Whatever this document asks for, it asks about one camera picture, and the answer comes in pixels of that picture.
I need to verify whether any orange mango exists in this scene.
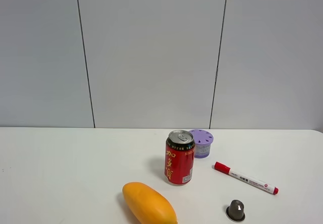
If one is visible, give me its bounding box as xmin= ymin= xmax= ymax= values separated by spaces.
xmin=122 ymin=182 xmax=177 ymax=223

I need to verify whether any grey coffee capsule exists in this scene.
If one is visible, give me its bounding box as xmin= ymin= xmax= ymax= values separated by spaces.
xmin=226 ymin=200 xmax=245 ymax=222

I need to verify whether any red white marker pen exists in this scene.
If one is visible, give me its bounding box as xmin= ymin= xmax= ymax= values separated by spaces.
xmin=214 ymin=162 xmax=279 ymax=195

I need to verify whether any red drink can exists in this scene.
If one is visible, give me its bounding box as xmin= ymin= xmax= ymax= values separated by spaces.
xmin=165 ymin=130 xmax=195 ymax=185

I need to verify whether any purple air freshener jar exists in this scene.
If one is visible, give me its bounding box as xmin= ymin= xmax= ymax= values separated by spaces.
xmin=189 ymin=129 xmax=213 ymax=158

